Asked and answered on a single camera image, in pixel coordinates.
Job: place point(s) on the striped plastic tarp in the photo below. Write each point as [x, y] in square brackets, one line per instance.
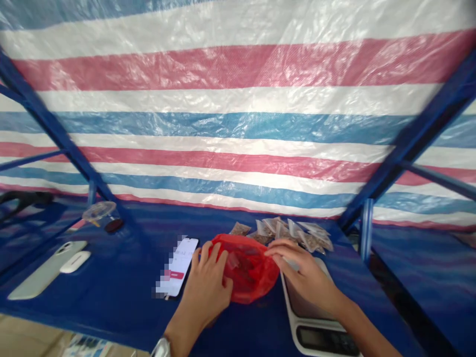
[238, 111]

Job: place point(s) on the blue metal shelf frame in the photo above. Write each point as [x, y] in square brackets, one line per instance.
[68, 147]

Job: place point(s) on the person's right hand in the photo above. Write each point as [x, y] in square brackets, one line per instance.
[308, 277]

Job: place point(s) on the red plastic bag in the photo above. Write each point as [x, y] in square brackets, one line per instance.
[253, 271]

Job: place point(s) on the pile of clear seed packets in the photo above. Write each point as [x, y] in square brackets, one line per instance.
[286, 230]

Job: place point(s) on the white kitchen scale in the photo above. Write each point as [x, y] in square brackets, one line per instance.
[316, 334]

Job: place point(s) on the clear plastic cup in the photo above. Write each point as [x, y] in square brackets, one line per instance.
[98, 212]

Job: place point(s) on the person's left hand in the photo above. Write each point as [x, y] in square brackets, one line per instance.
[206, 286]

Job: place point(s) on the dark round lid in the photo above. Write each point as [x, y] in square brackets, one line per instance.
[113, 225]

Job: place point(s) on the pale smartphone lying face down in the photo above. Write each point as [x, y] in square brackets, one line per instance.
[41, 273]

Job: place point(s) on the white earbuds case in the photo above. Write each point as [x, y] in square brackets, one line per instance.
[75, 261]

